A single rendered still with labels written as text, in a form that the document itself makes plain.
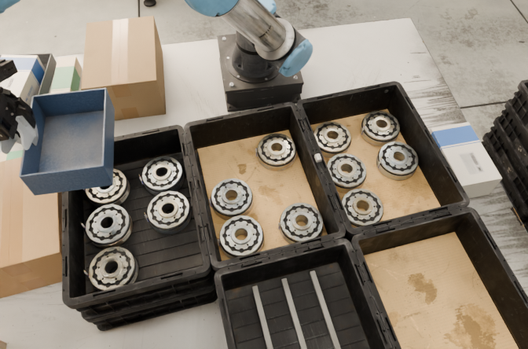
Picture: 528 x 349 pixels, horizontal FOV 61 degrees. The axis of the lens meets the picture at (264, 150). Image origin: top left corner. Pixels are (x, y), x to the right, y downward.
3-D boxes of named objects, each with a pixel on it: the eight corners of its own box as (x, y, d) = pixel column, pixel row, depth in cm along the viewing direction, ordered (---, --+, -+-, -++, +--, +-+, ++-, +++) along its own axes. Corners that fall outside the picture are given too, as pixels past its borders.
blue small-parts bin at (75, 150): (45, 116, 97) (31, 95, 92) (115, 108, 99) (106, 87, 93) (34, 196, 86) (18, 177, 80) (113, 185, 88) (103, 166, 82)
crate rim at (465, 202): (294, 106, 120) (295, 100, 118) (396, 86, 124) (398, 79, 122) (346, 240, 98) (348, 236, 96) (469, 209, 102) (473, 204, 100)
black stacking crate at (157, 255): (78, 173, 119) (63, 148, 110) (188, 150, 123) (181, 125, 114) (82, 322, 97) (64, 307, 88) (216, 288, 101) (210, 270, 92)
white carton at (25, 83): (14, 74, 155) (1, 54, 147) (48, 75, 155) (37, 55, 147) (-7, 119, 143) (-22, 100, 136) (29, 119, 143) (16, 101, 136)
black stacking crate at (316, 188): (189, 150, 123) (183, 124, 114) (291, 128, 128) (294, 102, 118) (218, 288, 102) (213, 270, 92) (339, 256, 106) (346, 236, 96)
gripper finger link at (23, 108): (18, 133, 84) (-13, 104, 77) (20, 125, 85) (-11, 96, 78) (42, 127, 83) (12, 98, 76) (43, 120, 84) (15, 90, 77)
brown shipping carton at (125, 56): (100, 58, 160) (86, 22, 147) (163, 51, 162) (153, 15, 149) (97, 123, 143) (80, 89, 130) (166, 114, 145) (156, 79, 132)
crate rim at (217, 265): (184, 128, 116) (182, 123, 114) (294, 106, 120) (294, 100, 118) (213, 274, 94) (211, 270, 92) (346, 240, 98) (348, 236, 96)
